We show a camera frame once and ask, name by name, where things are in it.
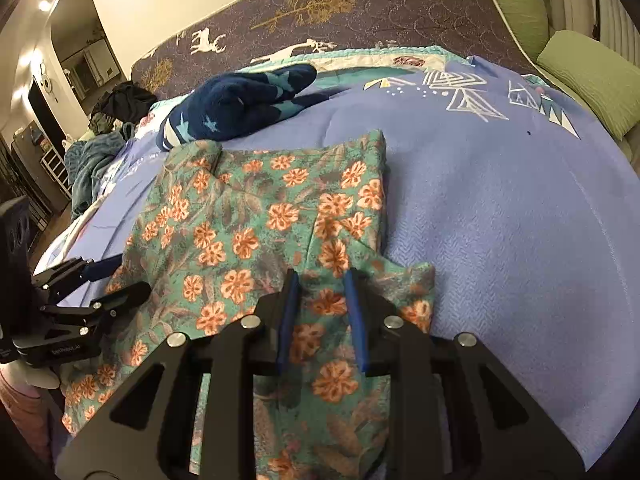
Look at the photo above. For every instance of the teal blue towel heap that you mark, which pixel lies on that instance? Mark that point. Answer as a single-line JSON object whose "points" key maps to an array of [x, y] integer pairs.
{"points": [[86, 163]]}

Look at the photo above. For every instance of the left orange sleeve forearm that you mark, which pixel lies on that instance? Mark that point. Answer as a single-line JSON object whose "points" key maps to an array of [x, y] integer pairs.
{"points": [[23, 402]]}

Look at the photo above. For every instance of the green pillow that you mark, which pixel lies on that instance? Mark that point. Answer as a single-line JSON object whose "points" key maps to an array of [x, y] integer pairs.
{"points": [[528, 20], [602, 78]]}

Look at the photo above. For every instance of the green pillow back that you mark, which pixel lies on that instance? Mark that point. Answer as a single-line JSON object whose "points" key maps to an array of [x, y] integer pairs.
{"points": [[528, 20]]}

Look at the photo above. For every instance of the green pillow front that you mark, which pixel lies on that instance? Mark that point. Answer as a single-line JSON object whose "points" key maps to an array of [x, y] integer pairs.
{"points": [[602, 78]]}

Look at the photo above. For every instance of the floral green orange garment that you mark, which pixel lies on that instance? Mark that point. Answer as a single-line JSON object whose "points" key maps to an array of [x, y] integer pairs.
{"points": [[218, 231]]}

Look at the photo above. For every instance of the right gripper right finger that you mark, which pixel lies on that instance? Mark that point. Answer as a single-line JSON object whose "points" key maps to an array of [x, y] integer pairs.
{"points": [[456, 412]]}

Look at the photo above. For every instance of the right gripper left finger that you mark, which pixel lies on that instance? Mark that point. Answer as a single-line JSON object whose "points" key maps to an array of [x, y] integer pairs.
{"points": [[145, 429]]}

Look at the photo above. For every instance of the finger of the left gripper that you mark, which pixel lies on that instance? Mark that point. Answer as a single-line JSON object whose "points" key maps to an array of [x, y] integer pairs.
{"points": [[94, 271], [114, 305]]}

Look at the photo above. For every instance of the blue printed bed sheet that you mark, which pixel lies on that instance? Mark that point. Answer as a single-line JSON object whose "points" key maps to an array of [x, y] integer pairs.
{"points": [[528, 212]]}

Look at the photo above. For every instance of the navy star fleece garment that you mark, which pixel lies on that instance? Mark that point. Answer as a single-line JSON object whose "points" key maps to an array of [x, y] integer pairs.
{"points": [[231, 106]]}

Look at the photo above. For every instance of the black clothes pile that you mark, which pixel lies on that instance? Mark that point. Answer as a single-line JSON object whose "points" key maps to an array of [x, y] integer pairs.
{"points": [[127, 102]]}

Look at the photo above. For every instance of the white slatted rack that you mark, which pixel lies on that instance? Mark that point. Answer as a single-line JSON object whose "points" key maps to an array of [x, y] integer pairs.
{"points": [[53, 163]]}

